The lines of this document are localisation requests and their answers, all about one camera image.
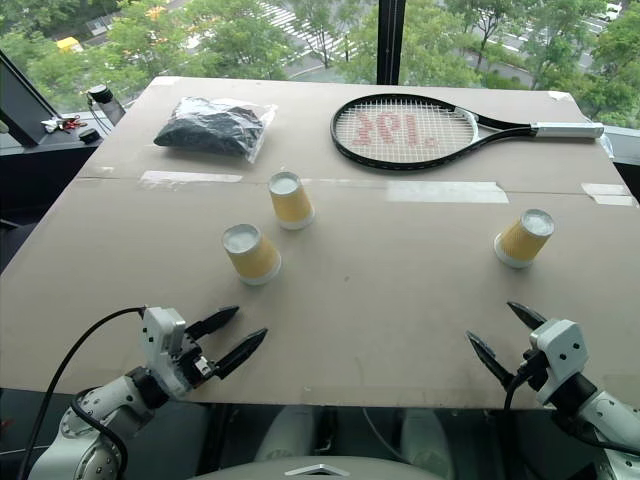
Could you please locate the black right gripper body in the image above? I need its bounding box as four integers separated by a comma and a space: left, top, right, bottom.
516, 346, 547, 393

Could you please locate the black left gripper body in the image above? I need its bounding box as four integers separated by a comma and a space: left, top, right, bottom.
172, 331, 221, 391

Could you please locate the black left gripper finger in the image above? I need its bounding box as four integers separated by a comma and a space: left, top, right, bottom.
186, 305, 241, 344
214, 327, 270, 380

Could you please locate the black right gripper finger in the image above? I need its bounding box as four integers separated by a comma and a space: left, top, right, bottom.
506, 300, 549, 331
465, 329, 517, 389

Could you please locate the yellow ribbed paper cup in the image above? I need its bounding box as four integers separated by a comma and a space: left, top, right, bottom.
267, 170, 316, 232
493, 208, 556, 270
221, 222, 283, 287

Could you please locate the grey rounded shape under table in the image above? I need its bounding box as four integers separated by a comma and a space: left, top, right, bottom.
253, 406, 317, 465
398, 408, 457, 480

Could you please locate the grey robot torso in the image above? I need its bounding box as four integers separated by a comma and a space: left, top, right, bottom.
188, 453, 452, 480

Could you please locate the long clear tape strip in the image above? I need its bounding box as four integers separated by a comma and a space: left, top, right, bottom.
140, 169, 245, 186

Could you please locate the short white tape strip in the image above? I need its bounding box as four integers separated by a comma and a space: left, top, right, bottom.
580, 182, 639, 208

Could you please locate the clear bag with black contents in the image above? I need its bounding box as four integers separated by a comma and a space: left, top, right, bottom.
152, 95, 279, 165

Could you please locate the black and white tennis racket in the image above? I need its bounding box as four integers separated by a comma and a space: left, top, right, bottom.
329, 93, 606, 172

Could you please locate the black round device on stand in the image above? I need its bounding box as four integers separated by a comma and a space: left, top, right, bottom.
85, 84, 127, 134

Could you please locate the bunch of keys with red tags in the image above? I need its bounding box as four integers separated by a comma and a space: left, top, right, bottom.
41, 115, 82, 135

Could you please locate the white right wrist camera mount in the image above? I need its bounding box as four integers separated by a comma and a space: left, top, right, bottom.
528, 318, 587, 407

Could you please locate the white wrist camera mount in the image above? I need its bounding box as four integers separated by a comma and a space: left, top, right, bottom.
140, 306, 193, 399
528, 318, 587, 407

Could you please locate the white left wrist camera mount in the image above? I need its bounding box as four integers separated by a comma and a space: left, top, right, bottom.
140, 306, 193, 399

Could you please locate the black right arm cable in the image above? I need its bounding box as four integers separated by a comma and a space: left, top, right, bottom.
501, 357, 532, 480

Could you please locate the slanted black frame beam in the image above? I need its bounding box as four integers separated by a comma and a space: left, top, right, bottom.
0, 48, 65, 147

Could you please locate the black window post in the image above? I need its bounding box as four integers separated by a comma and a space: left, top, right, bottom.
376, 0, 402, 87

